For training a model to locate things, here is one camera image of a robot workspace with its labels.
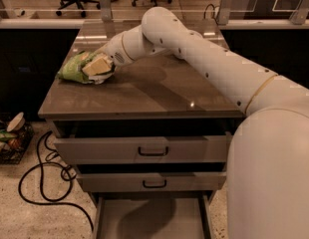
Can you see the green snack bag in basket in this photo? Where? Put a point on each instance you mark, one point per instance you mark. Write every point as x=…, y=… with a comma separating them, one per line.
x=5, y=135

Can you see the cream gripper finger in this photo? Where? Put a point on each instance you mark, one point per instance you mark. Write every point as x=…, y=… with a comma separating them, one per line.
x=101, y=64

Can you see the grey drawer cabinet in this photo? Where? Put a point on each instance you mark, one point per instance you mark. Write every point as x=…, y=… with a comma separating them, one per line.
x=159, y=96

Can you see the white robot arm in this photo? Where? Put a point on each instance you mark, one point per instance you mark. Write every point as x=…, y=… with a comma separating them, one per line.
x=268, y=160

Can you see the green jalapeno chip bag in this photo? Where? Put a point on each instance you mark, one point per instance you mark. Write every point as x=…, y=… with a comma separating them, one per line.
x=73, y=69

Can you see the open bottom drawer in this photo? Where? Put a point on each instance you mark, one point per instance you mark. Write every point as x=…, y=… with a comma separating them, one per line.
x=154, y=216

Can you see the black wire basket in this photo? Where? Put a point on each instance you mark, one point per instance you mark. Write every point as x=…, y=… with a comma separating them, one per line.
x=12, y=151

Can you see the white bowl in basket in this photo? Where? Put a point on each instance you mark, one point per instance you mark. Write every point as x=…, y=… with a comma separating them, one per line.
x=16, y=123

